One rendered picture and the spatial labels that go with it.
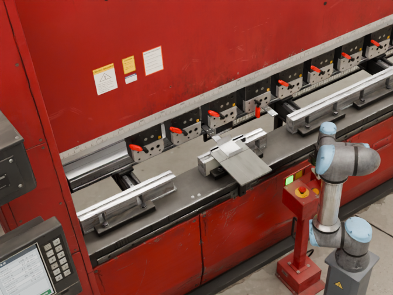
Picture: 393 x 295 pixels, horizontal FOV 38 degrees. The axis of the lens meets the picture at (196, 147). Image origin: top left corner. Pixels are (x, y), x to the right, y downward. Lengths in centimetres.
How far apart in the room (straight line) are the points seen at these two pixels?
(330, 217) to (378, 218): 153
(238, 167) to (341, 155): 67
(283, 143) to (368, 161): 90
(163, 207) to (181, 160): 153
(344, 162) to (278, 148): 86
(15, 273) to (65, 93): 71
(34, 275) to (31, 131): 47
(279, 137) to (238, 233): 57
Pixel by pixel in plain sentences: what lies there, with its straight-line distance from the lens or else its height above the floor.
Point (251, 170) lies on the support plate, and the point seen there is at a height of 100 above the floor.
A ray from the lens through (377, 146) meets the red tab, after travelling 356.
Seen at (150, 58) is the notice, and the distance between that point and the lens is 228.
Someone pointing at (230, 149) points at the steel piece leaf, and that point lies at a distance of 282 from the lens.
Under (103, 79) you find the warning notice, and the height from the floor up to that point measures 166.
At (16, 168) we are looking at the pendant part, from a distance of 161.
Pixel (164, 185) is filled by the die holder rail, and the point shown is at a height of 95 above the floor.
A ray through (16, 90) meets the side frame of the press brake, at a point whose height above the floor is 189.
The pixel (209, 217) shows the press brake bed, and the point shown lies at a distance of 290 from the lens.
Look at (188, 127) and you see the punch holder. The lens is 258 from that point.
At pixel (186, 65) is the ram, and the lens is 239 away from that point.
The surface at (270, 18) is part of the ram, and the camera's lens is 256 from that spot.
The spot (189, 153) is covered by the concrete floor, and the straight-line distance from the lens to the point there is 430.
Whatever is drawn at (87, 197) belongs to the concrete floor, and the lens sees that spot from 410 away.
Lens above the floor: 291
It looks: 42 degrees down
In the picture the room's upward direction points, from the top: 4 degrees counter-clockwise
